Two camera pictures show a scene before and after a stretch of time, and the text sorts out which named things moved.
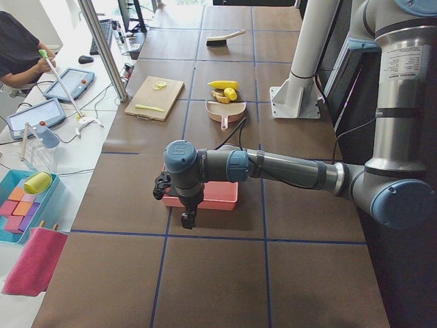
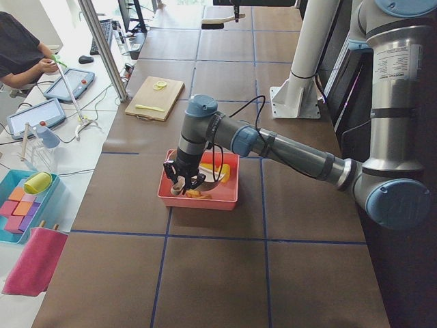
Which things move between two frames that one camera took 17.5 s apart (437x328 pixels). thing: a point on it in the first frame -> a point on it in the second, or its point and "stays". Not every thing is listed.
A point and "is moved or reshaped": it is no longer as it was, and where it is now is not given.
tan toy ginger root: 220,97 is moved or reshaped
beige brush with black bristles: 221,40 -> 218,23
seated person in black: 20,56 stays
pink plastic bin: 220,195 stays
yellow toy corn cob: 222,85 is moved or reshaped
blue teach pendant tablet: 76,82 stays
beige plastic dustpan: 225,113 is moved or reshaped
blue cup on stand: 50,139 stays
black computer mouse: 83,59 stays
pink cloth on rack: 31,272 stays
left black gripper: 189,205 -> 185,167
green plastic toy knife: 145,106 stays
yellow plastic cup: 37,182 stays
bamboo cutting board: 163,98 stays
